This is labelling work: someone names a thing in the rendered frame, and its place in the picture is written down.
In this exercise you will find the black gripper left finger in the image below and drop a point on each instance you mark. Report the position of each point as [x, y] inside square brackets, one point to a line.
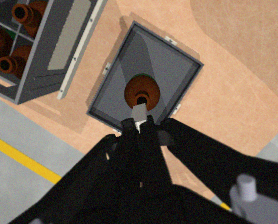
[84, 179]

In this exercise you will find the grey divided crate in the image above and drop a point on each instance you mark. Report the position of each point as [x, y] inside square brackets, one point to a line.
[57, 39]

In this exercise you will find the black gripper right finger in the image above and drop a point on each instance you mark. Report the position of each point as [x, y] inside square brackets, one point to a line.
[246, 184]

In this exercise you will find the grey rectangular tray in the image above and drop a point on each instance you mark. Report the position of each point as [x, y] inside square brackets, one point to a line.
[143, 51]

